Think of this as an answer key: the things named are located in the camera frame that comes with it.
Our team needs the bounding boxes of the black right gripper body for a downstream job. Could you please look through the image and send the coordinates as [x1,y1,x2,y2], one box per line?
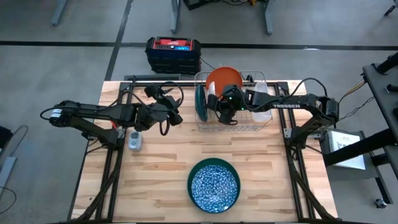
[216,84,251,116]

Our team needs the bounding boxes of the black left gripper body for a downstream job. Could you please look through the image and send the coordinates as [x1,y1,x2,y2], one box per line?
[134,88,183,132]

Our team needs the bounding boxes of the small dark green plate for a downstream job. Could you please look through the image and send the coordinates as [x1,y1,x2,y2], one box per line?
[194,84,208,123]

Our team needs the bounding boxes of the cream plate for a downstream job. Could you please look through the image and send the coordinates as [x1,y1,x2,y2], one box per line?
[206,80,219,108]

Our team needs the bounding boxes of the orange plate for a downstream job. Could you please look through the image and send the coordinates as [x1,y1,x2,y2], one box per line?
[205,66,244,98]

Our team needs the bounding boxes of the large green plate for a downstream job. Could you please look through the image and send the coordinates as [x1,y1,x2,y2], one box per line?
[187,157,241,215]

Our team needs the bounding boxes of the black slotted bar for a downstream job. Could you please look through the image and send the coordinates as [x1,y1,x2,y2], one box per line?
[123,73,182,82]

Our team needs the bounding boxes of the small grey white device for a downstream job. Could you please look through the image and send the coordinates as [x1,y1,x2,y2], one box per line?
[127,129,144,152]

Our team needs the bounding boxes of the white plastic utensil cup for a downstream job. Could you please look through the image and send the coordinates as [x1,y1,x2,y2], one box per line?
[252,81,274,123]

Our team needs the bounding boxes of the grey desk leg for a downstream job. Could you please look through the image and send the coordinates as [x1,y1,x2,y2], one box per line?
[264,0,277,35]
[170,0,182,34]
[50,0,68,27]

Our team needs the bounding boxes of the black box under desk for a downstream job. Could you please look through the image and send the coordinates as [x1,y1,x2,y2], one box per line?
[182,0,220,11]

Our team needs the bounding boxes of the white printed box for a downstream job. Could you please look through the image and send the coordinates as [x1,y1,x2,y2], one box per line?
[320,129,367,171]

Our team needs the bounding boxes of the black side table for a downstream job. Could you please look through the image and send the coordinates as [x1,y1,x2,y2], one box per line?
[323,51,398,205]

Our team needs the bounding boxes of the black chair leg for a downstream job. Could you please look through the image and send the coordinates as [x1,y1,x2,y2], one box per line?
[384,0,398,17]

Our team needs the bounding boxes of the grey wire dish rack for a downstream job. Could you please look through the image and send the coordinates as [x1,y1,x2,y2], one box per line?
[193,70,274,133]

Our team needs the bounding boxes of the black aluminium table frame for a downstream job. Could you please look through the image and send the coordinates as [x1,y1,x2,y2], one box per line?
[67,74,338,224]

